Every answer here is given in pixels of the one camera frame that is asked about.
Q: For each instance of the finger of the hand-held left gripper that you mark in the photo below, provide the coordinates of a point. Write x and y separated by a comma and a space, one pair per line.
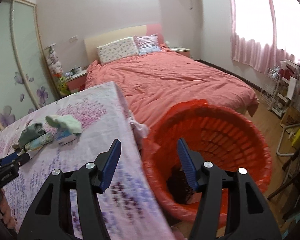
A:
8, 158
23, 158

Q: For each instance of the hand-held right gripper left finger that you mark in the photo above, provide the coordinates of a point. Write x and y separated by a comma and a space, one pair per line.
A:
110, 165

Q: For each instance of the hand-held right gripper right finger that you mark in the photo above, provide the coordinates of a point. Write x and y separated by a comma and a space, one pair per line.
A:
187, 165

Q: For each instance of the floral hand cream tube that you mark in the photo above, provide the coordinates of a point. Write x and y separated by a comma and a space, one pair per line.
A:
38, 142

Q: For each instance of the dark floral cloth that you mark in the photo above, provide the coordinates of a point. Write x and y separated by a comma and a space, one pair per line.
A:
180, 187

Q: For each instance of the red plastic laundry basket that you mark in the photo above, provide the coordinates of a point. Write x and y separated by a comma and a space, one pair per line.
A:
155, 155

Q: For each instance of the person's left hand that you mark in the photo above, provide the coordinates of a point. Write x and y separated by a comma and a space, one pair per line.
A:
6, 205

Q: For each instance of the grey green cloth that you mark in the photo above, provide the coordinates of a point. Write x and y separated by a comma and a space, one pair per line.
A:
31, 131

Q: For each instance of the table with floral tablecloth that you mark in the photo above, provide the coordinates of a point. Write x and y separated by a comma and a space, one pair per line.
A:
77, 167

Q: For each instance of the blue tissue pack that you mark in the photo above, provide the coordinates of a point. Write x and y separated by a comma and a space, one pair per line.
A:
65, 138

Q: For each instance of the pale pink cloth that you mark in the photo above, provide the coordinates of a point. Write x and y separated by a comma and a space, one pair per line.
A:
141, 130

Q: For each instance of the pale green cloth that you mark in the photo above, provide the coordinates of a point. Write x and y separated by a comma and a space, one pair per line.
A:
65, 123

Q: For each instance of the green plush toy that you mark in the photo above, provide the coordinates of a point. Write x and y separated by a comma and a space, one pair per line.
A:
63, 86

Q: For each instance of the pink duvet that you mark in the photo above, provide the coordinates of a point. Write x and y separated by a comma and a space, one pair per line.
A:
177, 80

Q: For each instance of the pink and white nightstand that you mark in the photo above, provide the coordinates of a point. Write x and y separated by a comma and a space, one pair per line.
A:
180, 52
76, 82

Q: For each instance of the wardrobe with flower print doors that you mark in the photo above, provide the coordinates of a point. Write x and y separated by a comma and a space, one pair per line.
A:
15, 67

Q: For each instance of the hanging plush toys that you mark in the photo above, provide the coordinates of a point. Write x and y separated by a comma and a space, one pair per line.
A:
53, 62

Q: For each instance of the dark wooden chair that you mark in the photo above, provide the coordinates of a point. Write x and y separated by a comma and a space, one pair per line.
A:
297, 180

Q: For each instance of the brown paper bag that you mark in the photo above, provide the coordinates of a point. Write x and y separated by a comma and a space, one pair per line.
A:
291, 117

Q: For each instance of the white floral pillow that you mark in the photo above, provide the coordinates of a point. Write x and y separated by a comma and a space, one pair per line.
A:
117, 50

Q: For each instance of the white trolley shelf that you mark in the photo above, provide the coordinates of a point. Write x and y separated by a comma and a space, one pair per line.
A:
285, 90

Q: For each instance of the pink striped pillow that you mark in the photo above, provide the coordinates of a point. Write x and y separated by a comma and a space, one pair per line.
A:
147, 43

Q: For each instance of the bed with beige headboard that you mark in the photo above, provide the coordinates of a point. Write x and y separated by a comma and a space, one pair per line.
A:
110, 36

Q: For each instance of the pink curtain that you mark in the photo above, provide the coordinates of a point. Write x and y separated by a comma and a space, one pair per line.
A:
255, 52

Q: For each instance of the white metal tube frame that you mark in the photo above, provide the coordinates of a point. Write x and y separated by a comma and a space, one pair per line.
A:
280, 150

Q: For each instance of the white wall socket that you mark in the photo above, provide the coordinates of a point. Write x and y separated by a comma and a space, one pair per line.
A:
73, 39

